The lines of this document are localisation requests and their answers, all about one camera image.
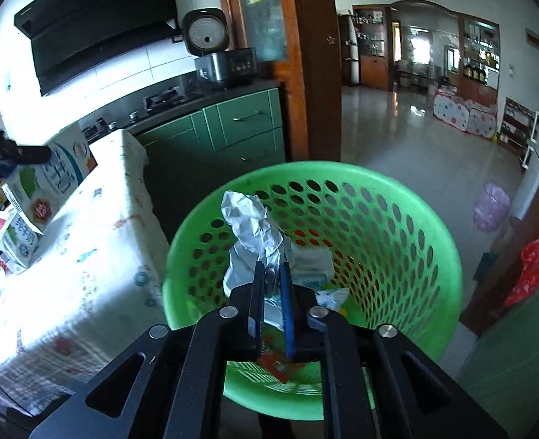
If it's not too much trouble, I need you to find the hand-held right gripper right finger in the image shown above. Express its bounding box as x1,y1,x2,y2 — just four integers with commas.
279,262,510,439

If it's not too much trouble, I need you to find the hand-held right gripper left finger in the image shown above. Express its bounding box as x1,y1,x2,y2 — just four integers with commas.
29,260,266,439

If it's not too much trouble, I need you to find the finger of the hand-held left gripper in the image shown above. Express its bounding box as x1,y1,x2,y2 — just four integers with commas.
0,130,51,166

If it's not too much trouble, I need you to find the large blue white milk carton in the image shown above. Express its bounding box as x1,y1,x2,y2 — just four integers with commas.
1,123,98,235

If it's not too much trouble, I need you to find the silver foil wrapper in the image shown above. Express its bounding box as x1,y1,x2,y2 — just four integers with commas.
220,190,292,300

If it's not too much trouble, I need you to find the green perforated plastic basket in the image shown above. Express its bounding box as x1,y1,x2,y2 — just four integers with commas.
162,161,463,421

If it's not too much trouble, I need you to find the small crumpled white paper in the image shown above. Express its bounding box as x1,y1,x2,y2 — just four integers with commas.
315,287,351,312

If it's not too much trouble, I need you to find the red snack wrapper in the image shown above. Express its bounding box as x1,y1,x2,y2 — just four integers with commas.
257,349,305,383

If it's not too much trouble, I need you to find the white tissue packet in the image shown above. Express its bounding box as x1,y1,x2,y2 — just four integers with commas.
290,244,335,291

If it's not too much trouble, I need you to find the small green white milk carton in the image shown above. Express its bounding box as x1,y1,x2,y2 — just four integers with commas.
0,208,40,276

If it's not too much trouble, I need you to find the white printed vehicle cloth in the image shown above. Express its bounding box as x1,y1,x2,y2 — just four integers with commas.
0,129,170,418

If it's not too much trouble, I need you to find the black gas stove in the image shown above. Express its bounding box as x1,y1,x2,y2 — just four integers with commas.
83,86,193,142

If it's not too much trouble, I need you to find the black range hood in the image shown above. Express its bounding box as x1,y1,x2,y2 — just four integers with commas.
14,0,182,97

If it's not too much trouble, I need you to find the green kitchen cabinet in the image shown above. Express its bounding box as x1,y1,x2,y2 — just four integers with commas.
133,87,287,243

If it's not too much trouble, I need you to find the grey rice cooker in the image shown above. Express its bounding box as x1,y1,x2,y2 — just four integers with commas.
181,8,232,56

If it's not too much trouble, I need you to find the black countertop appliance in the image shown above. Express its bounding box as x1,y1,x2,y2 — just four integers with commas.
193,48,257,90

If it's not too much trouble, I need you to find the pink plastic bag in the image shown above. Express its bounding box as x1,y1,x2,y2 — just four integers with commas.
473,183,512,232

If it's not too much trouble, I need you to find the red plastic bag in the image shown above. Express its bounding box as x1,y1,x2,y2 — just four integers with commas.
504,234,539,308

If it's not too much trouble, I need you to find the dotted white play tent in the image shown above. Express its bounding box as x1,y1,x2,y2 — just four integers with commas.
433,91,499,138

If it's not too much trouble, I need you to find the brown wooden cupboard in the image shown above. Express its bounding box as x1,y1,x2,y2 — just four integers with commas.
352,4,395,91

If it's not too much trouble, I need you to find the frosted glass door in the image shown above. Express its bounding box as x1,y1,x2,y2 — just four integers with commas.
216,0,298,79

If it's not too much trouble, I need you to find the white low shelf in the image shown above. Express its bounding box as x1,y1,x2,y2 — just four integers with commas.
498,97,539,157

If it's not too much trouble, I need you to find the wooden display cabinet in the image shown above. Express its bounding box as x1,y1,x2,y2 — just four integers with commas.
457,11,502,107

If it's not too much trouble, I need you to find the brown wooden door frame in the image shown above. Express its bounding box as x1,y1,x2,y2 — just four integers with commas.
272,0,343,164

